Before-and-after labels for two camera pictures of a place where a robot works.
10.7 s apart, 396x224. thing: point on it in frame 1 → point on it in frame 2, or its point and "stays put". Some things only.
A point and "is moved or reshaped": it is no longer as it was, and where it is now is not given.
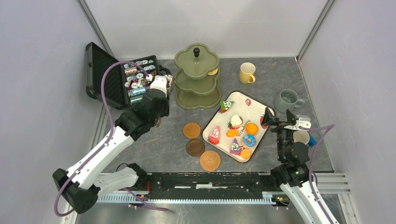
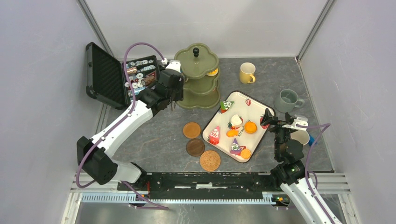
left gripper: x=166 y=111 → x=180 y=95
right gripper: x=280 y=124 stays put
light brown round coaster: x=191 y=130 stays put
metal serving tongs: x=171 y=80 is moved or reshaped
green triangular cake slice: x=225 y=105 stays put
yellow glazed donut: x=212 y=73 stays put
